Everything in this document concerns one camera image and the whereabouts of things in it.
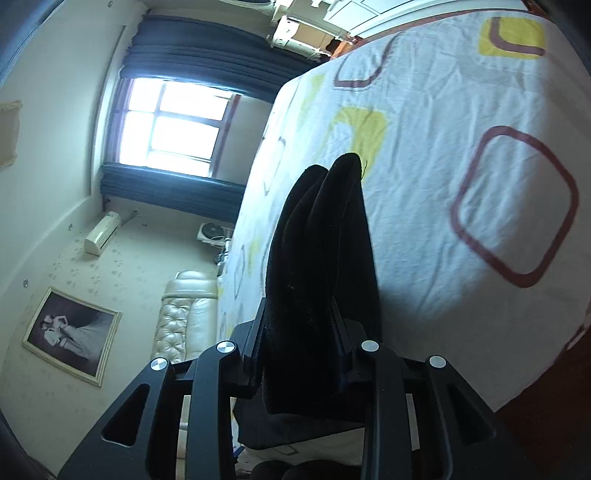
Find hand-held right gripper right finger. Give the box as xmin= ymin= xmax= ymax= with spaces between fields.
xmin=330 ymin=301 xmax=532 ymax=480

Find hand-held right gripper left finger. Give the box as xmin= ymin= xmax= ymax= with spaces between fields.
xmin=58 ymin=298 xmax=269 ymax=480

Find black pants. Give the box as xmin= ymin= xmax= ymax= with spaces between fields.
xmin=233 ymin=152 xmax=383 ymax=455

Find cream tufted leather headboard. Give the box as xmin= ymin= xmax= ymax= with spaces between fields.
xmin=150 ymin=270 xmax=221 ymax=367

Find white box fan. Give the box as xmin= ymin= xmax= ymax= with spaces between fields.
xmin=196 ymin=222 xmax=234 ymax=243

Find bed with patterned sheet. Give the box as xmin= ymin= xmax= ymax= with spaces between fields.
xmin=217 ymin=9 xmax=591 ymax=462

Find window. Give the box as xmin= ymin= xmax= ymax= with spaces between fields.
xmin=117 ymin=78 xmax=241 ymax=178

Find cream dresser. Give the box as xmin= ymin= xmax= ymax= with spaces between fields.
xmin=267 ymin=0 xmax=356 ymax=62

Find white cabinet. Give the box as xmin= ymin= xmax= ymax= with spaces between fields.
xmin=323 ymin=0 xmax=527 ymax=38

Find large framed wall photo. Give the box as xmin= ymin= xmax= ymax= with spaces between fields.
xmin=22 ymin=286 xmax=123 ymax=387

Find cream wall air conditioner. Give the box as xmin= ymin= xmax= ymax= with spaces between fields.
xmin=83 ymin=211 xmax=123 ymax=257

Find small cream wall frame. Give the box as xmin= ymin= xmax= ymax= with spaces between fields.
xmin=0 ymin=100 xmax=23 ymax=168

